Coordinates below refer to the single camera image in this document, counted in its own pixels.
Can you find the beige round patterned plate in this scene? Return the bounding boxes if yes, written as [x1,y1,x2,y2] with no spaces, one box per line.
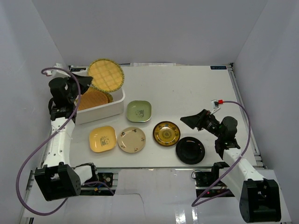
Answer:
[118,127,146,154]

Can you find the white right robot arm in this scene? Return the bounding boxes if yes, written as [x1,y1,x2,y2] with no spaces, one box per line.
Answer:
[180,109,281,223]

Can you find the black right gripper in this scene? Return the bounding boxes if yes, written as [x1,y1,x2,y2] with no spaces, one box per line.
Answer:
[180,109,223,139]

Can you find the yellow ornate round plate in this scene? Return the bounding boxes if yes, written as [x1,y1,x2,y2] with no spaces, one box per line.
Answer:
[153,121,181,147]

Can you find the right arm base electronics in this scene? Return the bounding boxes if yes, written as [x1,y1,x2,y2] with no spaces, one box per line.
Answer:
[191,167,234,198]

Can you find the white plastic bin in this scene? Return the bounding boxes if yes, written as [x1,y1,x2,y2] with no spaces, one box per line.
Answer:
[70,67,125,125]

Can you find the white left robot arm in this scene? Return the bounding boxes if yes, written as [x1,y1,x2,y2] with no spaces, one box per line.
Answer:
[35,75,99,201]

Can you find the black round plate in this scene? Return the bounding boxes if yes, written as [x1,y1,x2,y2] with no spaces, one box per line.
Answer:
[176,137,206,165]

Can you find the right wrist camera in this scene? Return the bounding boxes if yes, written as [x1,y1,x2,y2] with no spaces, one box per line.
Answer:
[211,99,220,110]

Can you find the round orange woven plate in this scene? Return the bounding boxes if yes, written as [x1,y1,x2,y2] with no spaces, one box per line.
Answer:
[78,91,108,111]

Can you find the green square panda dish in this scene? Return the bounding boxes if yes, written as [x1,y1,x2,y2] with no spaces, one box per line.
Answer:
[127,100,152,123]

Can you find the yellow square panda dish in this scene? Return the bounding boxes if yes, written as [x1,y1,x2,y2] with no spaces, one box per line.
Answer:
[89,126,117,153]

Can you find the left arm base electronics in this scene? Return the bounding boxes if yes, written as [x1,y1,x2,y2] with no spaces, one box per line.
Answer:
[80,172,115,196]

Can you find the round green-rimmed bamboo plate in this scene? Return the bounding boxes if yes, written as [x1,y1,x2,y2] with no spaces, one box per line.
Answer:
[87,58,125,92]

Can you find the square green-rimmed bamboo tray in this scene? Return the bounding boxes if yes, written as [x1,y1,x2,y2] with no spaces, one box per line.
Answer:
[88,86,114,103]

